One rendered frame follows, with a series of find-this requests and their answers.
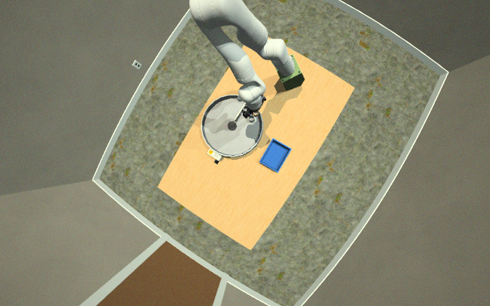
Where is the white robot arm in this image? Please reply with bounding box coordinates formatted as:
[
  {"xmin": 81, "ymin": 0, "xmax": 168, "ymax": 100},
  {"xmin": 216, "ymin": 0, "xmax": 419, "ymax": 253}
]
[{"xmin": 189, "ymin": 0, "xmax": 295, "ymax": 110}]

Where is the blue crate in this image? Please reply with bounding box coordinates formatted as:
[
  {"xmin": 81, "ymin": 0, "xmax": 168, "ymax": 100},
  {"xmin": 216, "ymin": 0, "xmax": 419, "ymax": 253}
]
[{"xmin": 259, "ymin": 139, "xmax": 291, "ymax": 173}]

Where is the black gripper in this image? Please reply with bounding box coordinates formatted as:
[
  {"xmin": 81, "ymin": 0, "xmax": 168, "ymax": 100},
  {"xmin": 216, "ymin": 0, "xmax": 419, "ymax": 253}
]
[{"xmin": 243, "ymin": 95, "xmax": 267, "ymax": 118}]

